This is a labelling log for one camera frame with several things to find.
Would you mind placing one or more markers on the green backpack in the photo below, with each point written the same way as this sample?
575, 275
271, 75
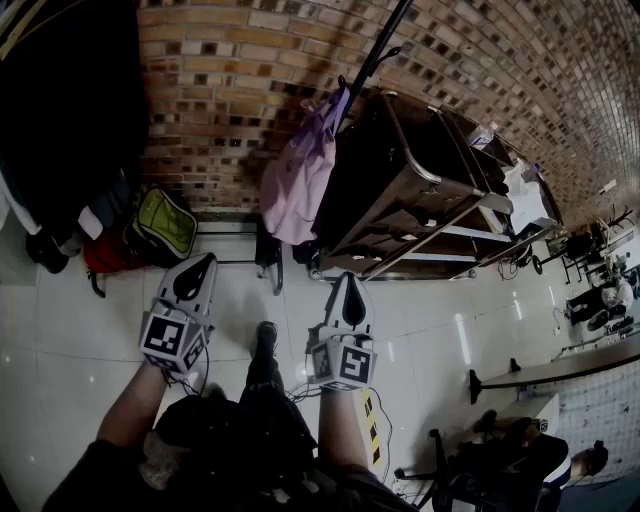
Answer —
162, 225

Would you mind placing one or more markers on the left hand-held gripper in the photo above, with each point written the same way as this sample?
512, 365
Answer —
165, 337

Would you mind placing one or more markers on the yellow black striped tape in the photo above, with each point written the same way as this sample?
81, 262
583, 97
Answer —
371, 430

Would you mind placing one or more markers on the black hanging garments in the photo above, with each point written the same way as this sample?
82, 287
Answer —
70, 110

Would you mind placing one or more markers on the black office chair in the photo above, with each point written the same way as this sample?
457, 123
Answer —
430, 475

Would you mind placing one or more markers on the person's right forearm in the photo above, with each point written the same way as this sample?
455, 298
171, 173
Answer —
342, 430

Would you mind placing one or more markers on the person's black shoe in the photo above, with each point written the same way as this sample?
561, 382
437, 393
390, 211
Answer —
266, 337

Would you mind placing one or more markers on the black shoes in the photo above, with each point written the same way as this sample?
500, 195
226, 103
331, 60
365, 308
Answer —
47, 255

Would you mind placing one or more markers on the wooden metal cart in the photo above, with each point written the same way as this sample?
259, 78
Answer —
440, 200

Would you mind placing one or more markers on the person's black clothing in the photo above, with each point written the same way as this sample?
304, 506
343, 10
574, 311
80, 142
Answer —
235, 450

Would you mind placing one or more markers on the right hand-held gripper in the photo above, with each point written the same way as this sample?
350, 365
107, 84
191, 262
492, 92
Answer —
345, 360

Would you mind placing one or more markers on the person's left forearm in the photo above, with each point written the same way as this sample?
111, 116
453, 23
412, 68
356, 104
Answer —
132, 405

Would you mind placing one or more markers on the black coat rack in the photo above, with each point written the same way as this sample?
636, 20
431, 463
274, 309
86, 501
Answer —
380, 50

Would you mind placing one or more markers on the clear plastic bottle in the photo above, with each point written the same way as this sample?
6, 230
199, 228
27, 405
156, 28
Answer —
482, 137

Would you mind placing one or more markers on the white plastic bag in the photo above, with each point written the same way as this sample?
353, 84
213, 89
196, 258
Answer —
527, 200

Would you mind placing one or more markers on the red bag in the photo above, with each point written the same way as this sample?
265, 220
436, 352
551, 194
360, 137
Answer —
105, 255

